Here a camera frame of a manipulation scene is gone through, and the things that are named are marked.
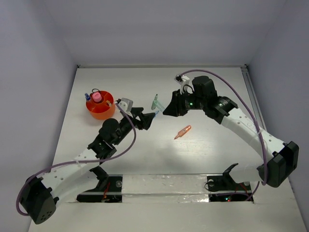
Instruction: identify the orange round desk organizer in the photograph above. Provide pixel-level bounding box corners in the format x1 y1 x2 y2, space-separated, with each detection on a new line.
85 90 115 120

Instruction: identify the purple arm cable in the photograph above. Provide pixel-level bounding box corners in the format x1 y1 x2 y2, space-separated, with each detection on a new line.
178 69 268 186
15 101 136 216

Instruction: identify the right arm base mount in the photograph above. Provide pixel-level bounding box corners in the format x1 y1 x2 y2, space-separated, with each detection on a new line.
204 163 253 203

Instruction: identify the green highlighter pen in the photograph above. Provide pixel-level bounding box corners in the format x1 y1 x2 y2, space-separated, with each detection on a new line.
151 94 165 112

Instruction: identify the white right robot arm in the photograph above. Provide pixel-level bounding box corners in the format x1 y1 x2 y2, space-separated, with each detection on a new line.
163 75 299 189

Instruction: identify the clear glue bottle blue cap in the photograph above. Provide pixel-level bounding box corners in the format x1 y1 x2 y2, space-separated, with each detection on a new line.
84 93 91 102

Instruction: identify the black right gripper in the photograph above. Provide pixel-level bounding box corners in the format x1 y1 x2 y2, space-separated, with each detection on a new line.
163 89 207 117

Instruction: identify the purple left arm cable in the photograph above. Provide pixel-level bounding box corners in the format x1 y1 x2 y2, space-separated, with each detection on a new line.
15 101 136 216

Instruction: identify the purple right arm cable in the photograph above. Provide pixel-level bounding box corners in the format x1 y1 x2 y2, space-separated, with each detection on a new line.
178 69 268 186

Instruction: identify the pink cap crayon bottle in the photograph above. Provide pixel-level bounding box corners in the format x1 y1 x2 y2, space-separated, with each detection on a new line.
92 91 103 103

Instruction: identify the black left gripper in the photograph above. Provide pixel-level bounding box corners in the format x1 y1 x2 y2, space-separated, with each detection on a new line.
112 107 154 145

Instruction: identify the orange highlighter pen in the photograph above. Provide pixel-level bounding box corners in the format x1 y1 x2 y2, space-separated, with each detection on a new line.
174 125 192 140

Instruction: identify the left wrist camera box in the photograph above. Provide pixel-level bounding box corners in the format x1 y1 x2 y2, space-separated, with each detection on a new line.
118 98 133 113

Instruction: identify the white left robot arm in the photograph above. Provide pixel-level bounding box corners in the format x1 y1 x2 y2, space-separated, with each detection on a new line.
16 107 155 224

